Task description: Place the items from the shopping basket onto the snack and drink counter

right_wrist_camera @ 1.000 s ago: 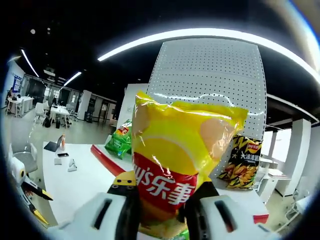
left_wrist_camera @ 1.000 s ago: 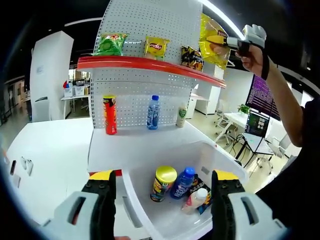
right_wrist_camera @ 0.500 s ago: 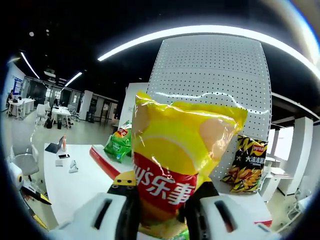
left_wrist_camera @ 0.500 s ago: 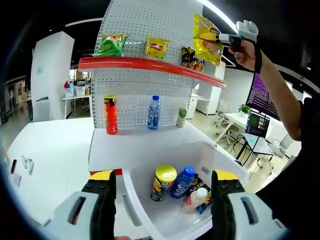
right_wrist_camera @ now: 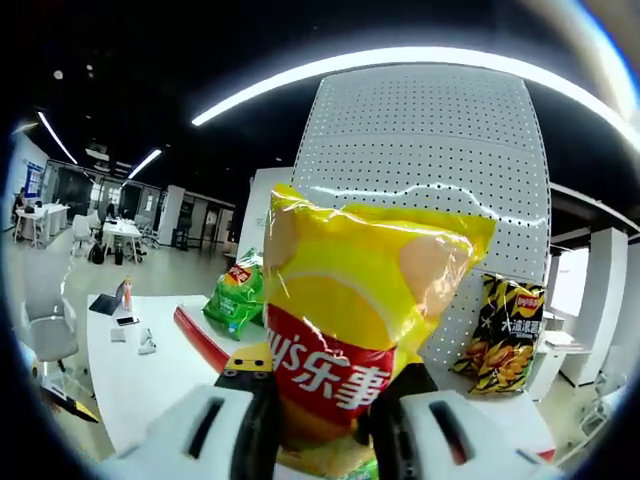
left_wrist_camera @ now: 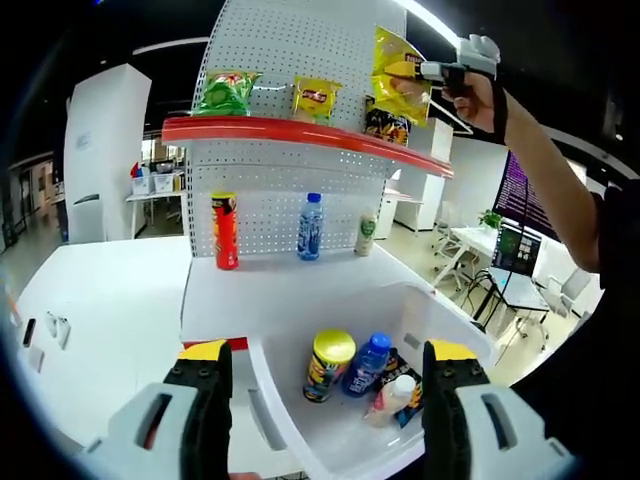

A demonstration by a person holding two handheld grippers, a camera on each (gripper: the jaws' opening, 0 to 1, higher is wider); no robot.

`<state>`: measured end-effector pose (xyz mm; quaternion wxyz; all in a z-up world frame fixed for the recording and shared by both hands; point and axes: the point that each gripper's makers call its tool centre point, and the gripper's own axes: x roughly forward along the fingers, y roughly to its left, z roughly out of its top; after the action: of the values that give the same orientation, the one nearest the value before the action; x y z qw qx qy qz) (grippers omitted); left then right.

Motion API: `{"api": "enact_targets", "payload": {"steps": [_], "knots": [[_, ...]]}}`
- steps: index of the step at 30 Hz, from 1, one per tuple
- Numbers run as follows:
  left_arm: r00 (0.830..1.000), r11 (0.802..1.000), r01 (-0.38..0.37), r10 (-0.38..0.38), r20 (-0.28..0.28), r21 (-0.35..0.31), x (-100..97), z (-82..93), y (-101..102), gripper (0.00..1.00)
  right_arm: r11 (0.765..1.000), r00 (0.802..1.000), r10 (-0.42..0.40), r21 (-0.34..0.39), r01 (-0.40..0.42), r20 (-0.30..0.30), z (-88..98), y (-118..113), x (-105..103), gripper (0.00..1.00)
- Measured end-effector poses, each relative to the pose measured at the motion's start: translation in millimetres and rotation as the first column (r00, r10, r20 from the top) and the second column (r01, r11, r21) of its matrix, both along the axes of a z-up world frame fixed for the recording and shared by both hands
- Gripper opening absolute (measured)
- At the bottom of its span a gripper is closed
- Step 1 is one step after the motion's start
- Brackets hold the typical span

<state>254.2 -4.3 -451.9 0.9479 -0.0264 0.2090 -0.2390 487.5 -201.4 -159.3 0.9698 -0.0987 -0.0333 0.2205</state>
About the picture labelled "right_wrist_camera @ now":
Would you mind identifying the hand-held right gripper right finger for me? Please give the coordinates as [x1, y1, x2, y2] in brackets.
[367, 359, 559, 480]

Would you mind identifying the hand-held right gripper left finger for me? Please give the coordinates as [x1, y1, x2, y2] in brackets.
[94, 341, 284, 480]

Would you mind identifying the green chips bag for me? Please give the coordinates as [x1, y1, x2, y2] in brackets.
[202, 248, 266, 342]

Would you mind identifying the white snack and drink counter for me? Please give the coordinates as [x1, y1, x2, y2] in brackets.
[172, 62, 557, 464]

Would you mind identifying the grey office chair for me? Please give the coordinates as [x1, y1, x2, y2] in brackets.
[18, 284, 81, 374]

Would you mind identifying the black and yellow chips bag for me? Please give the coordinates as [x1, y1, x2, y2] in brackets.
[451, 272, 547, 396]

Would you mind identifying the long white desk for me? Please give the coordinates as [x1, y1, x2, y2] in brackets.
[12, 202, 71, 249]
[99, 219, 146, 264]

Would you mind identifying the white tall cabinet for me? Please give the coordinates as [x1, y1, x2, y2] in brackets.
[558, 227, 630, 390]

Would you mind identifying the white square pillar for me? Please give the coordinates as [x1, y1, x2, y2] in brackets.
[237, 167, 296, 261]

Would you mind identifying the straight ceiling light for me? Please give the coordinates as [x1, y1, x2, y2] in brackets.
[37, 110, 79, 166]
[127, 148, 164, 180]

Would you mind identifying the white pegboard panel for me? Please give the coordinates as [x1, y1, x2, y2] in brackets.
[291, 62, 552, 371]

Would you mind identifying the curved ceiling light strip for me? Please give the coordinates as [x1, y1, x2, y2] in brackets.
[191, 45, 640, 146]

